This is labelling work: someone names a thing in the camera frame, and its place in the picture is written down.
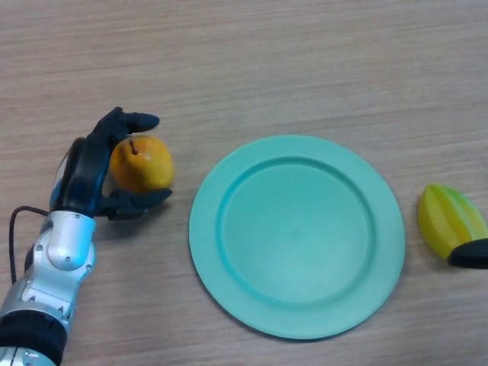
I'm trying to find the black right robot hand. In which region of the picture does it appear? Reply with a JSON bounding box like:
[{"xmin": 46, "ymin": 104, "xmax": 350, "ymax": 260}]
[{"xmin": 448, "ymin": 239, "xmax": 488, "ymax": 270}]

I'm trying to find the yellow-green starfruit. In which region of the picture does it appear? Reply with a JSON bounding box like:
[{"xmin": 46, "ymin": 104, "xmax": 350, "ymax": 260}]
[{"xmin": 418, "ymin": 184, "xmax": 488, "ymax": 261}]

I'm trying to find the green round plate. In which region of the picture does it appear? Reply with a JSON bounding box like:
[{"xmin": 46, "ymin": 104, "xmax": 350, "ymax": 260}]
[{"xmin": 188, "ymin": 135, "xmax": 406, "ymax": 341}]

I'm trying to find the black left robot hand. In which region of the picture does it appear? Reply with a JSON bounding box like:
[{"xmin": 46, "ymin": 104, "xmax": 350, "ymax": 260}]
[{"xmin": 50, "ymin": 107, "xmax": 174, "ymax": 221}]

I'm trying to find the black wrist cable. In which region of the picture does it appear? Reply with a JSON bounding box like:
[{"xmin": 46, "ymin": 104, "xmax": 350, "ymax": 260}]
[{"xmin": 8, "ymin": 206, "xmax": 51, "ymax": 284}]

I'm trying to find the yellow pear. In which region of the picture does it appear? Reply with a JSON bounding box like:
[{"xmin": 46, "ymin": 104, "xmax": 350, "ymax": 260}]
[{"xmin": 109, "ymin": 135, "xmax": 175, "ymax": 194}]

